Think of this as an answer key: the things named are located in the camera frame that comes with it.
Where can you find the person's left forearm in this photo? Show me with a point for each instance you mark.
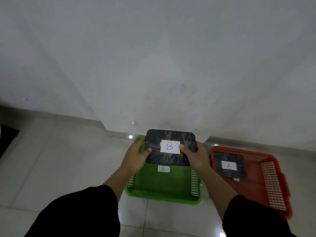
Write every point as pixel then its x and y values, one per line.
pixel 81 207

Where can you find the red plastic basket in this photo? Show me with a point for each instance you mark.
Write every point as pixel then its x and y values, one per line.
pixel 256 185

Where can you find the person's right thumb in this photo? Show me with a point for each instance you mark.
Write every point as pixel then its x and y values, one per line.
pixel 185 150

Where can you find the person's right hand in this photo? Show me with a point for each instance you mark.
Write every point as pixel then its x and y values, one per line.
pixel 197 159

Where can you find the person's right forearm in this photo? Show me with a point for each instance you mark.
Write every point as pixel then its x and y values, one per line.
pixel 237 204

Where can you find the person's left thumb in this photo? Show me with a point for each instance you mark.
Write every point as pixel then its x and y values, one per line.
pixel 146 152

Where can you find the green plastic basket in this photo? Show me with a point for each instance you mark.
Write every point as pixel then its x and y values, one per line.
pixel 167 182

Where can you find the person's left hand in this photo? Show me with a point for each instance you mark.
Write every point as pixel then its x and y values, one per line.
pixel 134 157

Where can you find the black tablet with white label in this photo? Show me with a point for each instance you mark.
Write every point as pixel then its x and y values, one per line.
pixel 158 145
pixel 229 167

